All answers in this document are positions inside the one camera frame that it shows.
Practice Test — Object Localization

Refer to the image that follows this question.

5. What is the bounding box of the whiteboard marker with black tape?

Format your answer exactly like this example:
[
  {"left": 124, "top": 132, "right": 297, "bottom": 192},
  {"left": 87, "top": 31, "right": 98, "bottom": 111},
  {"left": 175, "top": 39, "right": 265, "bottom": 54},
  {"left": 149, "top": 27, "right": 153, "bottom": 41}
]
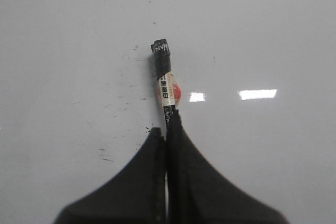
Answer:
[{"left": 151, "top": 39, "right": 181, "bottom": 138}]

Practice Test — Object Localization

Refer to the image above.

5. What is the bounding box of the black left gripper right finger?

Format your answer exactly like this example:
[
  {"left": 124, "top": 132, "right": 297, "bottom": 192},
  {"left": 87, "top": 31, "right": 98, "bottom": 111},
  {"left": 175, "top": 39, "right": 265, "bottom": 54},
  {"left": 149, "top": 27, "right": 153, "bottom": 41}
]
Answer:
[{"left": 166, "top": 111, "right": 288, "bottom": 223}]

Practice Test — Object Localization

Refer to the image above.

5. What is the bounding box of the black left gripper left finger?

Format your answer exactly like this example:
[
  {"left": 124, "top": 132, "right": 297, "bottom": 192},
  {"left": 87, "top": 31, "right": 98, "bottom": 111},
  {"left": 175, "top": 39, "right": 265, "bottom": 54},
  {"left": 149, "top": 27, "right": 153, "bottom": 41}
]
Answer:
[{"left": 55, "top": 127, "right": 166, "bottom": 223}]

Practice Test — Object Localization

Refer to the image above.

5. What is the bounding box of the white whiteboard with aluminium frame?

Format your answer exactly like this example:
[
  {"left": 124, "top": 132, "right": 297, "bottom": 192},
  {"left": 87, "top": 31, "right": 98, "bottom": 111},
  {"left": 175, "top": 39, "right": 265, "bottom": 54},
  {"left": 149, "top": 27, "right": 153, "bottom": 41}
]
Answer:
[{"left": 1, "top": 0, "right": 335, "bottom": 223}]

